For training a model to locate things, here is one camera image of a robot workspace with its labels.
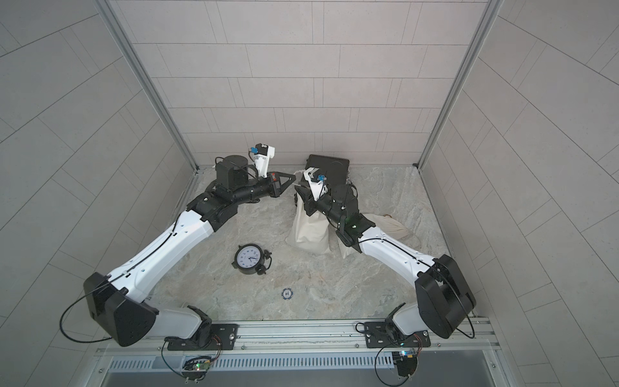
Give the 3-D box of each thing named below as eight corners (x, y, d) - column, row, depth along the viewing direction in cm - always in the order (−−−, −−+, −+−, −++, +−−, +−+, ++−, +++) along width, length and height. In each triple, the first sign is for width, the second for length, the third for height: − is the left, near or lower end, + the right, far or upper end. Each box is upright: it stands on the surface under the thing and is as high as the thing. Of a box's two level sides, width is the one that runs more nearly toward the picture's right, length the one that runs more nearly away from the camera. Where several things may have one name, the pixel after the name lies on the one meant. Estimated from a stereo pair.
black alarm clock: (233, 274, 85) (230, 271, 83) (239, 247, 92) (237, 243, 89) (269, 274, 86) (268, 271, 83) (273, 247, 92) (272, 243, 89)
